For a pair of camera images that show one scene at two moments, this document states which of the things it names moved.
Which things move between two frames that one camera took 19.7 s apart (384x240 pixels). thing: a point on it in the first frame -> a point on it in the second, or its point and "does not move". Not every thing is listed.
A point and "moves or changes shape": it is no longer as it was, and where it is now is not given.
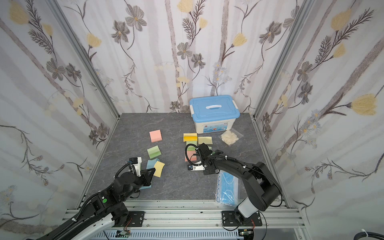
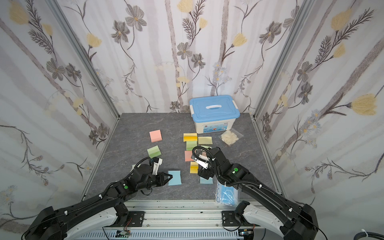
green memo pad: [190, 147] does not move
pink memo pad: [155, 136] does not move
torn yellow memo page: [206, 140] does not move
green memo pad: [154, 152] does not move
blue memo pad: [151, 163] moves or changes shape
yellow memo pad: [158, 167] moves or changes shape
